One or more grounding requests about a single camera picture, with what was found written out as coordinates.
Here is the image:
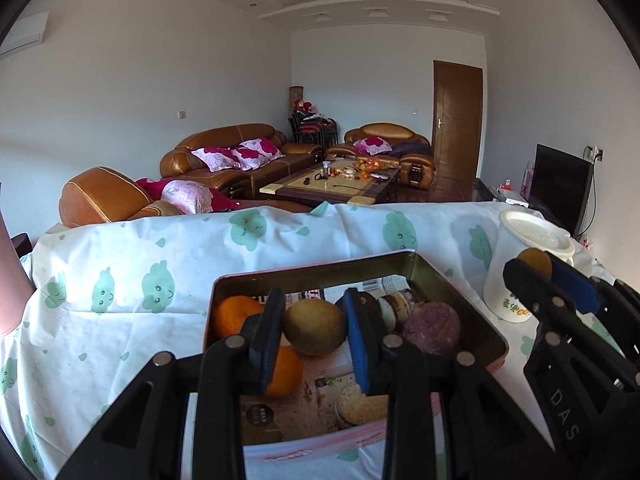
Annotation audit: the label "marble cake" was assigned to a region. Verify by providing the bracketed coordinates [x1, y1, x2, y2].
[377, 290, 421, 333]
[334, 382, 391, 430]

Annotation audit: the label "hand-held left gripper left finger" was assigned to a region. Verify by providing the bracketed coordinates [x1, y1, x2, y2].
[55, 287, 286, 480]

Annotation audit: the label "pink floral pillow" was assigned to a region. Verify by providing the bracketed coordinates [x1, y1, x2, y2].
[352, 136, 393, 156]
[231, 137, 287, 171]
[191, 146, 244, 171]

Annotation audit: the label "purple blanket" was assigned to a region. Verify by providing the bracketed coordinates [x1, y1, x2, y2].
[390, 141, 432, 157]

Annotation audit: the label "long brown leather sofa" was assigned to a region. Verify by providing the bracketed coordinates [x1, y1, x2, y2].
[160, 122, 325, 192]

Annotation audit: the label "stacked black chairs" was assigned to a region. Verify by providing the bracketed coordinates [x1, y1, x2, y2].
[288, 109, 339, 149]

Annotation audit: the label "brown leather armchair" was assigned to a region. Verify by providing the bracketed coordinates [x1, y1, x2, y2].
[326, 122, 437, 188]

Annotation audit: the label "orange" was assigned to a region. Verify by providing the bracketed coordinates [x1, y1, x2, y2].
[264, 345, 304, 398]
[211, 296, 266, 342]

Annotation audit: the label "brown wooden door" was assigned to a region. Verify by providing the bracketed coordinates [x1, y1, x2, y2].
[432, 60, 484, 181]

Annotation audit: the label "white green-print tablecloth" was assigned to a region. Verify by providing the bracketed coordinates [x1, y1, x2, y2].
[0, 201, 632, 480]

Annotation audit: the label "round brown fruit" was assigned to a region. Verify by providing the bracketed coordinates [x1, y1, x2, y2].
[283, 299, 347, 357]
[516, 248, 554, 281]

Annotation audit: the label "purple round pastry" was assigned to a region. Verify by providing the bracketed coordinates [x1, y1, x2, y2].
[402, 302, 462, 357]

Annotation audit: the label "white air conditioner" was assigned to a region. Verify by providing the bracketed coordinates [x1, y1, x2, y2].
[0, 10, 51, 58]

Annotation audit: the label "pink plastic kettle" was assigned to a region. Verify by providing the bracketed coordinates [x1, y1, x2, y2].
[0, 210, 37, 339]

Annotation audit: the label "pink tin box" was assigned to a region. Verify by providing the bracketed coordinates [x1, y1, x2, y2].
[202, 251, 510, 466]

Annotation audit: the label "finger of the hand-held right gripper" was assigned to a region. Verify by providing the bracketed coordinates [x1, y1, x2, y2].
[502, 258, 577, 347]
[549, 252, 640, 342]

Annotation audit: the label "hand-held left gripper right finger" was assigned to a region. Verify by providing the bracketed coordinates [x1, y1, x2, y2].
[336, 287, 561, 480]

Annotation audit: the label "white printed cup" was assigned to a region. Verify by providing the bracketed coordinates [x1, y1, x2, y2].
[482, 209, 577, 323]

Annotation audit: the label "wooden coffee table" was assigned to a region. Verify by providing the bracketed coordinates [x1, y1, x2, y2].
[259, 160, 402, 206]

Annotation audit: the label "red blanket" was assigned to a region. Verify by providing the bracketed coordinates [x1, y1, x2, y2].
[135, 177, 242, 212]

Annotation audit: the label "black television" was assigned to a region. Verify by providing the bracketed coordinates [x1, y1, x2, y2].
[529, 143, 595, 239]

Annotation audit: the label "pale pink pillow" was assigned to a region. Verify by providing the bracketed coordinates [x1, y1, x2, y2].
[160, 180, 216, 215]

